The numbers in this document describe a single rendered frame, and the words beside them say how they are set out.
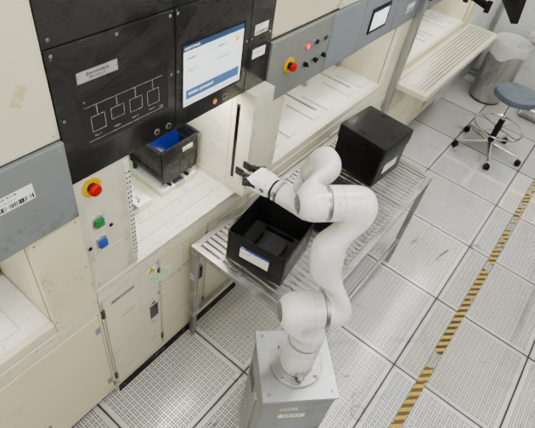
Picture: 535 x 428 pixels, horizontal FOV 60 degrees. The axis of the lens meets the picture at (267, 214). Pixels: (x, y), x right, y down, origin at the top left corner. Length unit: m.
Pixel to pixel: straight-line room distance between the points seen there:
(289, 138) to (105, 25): 1.46
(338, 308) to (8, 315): 1.12
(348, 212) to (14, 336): 1.19
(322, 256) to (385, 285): 1.84
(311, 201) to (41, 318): 1.06
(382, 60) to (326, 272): 2.05
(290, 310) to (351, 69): 2.17
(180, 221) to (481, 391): 1.91
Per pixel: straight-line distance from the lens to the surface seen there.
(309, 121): 2.70
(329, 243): 1.30
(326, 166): 1.28
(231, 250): 1.98
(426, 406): 2.81
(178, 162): 2.07
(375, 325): 2.93
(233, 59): 1.69
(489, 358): 3.14
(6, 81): 1.18
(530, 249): 3.93
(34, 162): 1.30
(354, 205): 1.24
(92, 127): 1.37
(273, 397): 1.74
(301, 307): 1.43
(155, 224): 2.01
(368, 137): 2.44
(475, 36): 4.49
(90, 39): 1.26
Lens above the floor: 2.36
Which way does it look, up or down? 45 degrees down
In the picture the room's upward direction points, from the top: 11 degrees clockwise
